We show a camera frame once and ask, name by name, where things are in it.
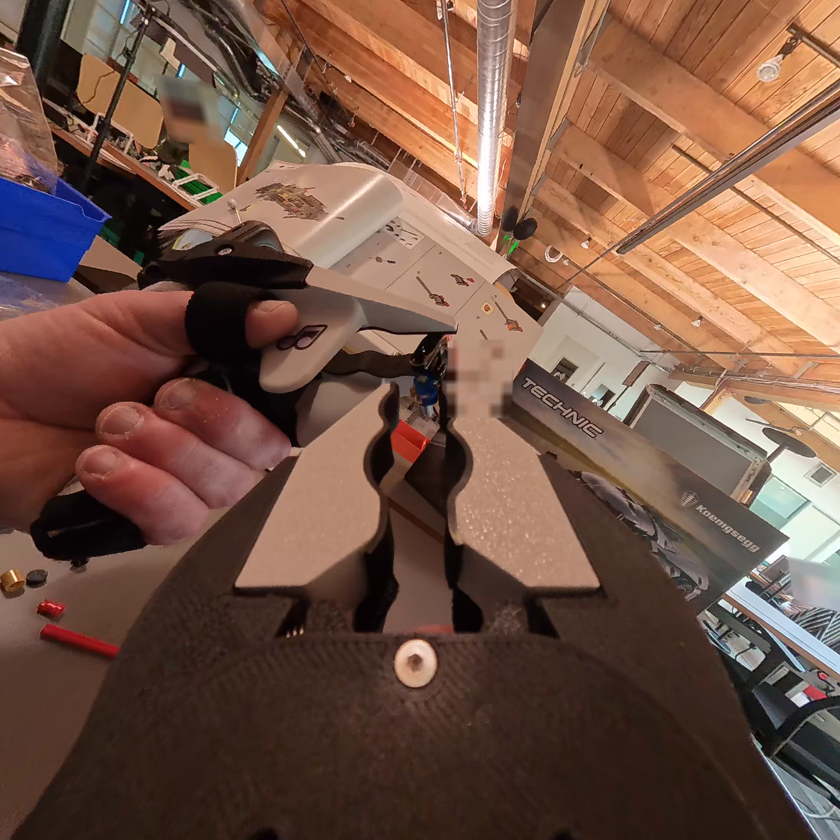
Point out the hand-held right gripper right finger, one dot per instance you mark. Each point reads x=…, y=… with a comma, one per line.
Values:
x=518, y=512

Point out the small red bush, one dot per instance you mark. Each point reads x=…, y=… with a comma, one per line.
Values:
x=50, y=608

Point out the black flight case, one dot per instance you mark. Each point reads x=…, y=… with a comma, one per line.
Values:
x=695, y=439

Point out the dark printed set box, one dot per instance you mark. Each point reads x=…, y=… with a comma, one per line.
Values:
x=656, y=472

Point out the person's left hand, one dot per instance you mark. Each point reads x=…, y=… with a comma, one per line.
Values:
x=79, y=367

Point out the small black bush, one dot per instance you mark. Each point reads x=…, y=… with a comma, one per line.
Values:
x=36, y=577

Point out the crinkled clear plastic bag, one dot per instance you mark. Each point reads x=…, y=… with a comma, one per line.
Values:
x=23, y=118

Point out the grey steel column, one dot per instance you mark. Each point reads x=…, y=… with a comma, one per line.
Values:
x=544, y=98

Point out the silver ventilation duct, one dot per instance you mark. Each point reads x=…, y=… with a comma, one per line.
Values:
x=493, y=111

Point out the orange object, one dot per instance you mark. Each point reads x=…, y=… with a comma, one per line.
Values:
x=410, y=439

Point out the black round lamp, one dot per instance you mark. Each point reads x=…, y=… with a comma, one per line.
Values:
x=787, y=443

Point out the white instruction booklet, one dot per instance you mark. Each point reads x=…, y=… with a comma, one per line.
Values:
x=367, y=197

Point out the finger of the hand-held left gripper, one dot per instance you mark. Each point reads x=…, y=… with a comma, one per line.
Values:
x=394, y=305
x=367, y=364

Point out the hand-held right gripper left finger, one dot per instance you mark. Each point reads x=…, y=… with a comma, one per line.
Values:
x=315, y=512

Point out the small grey axle with gears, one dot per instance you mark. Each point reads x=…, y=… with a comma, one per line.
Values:
x=426, y=387

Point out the ceiling spot lamp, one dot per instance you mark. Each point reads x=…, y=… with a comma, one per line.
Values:
x=774, y=62

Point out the long red axle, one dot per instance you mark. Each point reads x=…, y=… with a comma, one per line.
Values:
x=79, y=640

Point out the black frame with red pins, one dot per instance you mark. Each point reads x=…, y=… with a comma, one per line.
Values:
x=434, y=351

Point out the black ceiling rail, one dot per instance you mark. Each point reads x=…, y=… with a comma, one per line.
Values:
x=728, y=170

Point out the black tripod pole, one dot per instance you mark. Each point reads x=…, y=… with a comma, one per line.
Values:
x=115, y=92

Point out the blue plastic bin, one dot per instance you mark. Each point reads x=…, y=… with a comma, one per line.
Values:
x=46, y=229

